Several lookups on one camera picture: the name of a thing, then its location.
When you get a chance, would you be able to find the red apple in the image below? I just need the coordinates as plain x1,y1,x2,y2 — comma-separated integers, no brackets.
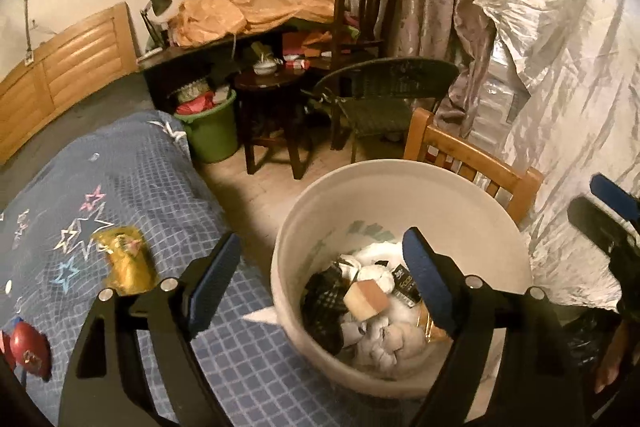
10,321,52,380

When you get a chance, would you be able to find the round dark wooden stool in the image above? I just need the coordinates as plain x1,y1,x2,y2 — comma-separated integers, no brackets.
232,66,313,180

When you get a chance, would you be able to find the dark wooden desk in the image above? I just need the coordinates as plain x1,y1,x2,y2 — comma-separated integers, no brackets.
137,27,346,112

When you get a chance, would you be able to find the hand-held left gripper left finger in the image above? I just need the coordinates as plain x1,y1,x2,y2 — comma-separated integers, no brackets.
57,231,244,427

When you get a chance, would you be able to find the dark grey bed sheet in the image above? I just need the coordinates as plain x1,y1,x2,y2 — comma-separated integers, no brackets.
0,72,161,210

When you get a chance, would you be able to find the black plastic bag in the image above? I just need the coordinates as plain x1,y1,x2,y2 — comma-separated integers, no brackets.
557,304,623,373

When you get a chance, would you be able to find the silver covered furniture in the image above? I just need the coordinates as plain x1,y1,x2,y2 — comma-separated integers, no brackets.
472,0,640,313

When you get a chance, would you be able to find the person's right hand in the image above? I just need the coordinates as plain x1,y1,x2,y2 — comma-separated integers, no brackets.
594,322,632,395

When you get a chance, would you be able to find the black plaid cloth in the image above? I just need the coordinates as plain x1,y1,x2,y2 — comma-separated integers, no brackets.
301,268,358,355

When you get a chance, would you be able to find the clamp-on phone holder arm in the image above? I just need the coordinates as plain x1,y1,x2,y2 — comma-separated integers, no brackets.
20,0,36,68

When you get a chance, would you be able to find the black glossy packet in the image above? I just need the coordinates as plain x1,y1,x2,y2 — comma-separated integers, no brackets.
390,264,423,308

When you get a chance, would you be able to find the light wooden chair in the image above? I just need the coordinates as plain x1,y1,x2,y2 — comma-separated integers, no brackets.
402,108,545,228

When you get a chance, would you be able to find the yellow snack packet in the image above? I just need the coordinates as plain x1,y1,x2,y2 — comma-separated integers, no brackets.
94,227,158,295

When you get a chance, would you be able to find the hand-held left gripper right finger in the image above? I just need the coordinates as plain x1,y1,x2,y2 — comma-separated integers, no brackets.
402,227,586,427

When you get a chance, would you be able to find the beige block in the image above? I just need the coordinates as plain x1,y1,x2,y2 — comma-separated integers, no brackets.
343,279,391,322

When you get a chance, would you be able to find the dark wicker chair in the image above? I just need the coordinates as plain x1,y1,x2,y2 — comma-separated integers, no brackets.
300,57,461,165

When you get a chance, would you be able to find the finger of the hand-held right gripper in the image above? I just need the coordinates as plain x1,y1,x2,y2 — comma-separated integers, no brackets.
589,173,640,218
569,196,640,258

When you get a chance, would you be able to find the wooden headboard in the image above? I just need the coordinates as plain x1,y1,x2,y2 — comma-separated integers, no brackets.
0,2,141,165

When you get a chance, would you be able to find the green plastic bucket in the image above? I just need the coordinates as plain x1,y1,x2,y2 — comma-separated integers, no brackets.
173,89,239,164

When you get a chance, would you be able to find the black desk lamp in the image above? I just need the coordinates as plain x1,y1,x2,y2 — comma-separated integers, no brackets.
140,0,173,52

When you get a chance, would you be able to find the white plastic bucket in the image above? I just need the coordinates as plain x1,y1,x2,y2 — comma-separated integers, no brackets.
270,159,533,398

